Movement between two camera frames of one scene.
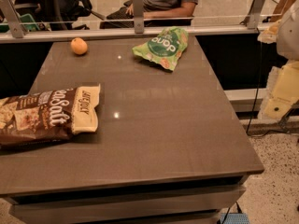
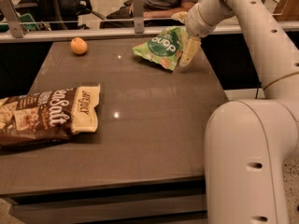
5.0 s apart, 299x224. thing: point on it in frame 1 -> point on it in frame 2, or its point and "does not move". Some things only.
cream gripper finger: (270, 35) -> (191, 49)
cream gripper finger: (282, 91) -> (180, 16)
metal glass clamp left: (12, 17) does not move
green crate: (27, 20) does not move
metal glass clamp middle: (138, 10) does not move
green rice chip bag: (165, 49) does not move
